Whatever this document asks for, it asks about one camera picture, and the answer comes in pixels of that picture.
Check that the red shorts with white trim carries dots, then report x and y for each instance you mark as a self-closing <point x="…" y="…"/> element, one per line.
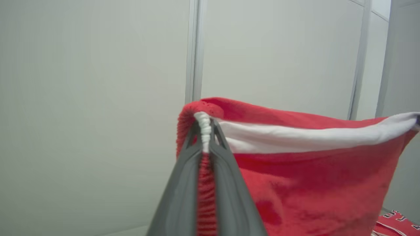
<point x="311" y="183"/>

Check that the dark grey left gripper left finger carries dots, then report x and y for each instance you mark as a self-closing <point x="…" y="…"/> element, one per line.
<point x="180" y="196"/>

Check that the red jersey with striped trim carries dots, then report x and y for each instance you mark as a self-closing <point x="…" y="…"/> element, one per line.
<point x="397" y="226"/>

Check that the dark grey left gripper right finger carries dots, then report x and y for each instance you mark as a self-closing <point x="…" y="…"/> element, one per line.
<point x="233" y="203"/>

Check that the pale partition frame post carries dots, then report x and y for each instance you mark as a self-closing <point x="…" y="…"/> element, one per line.
<point x="359" y="65"/>
<point x="387" y="65"/>

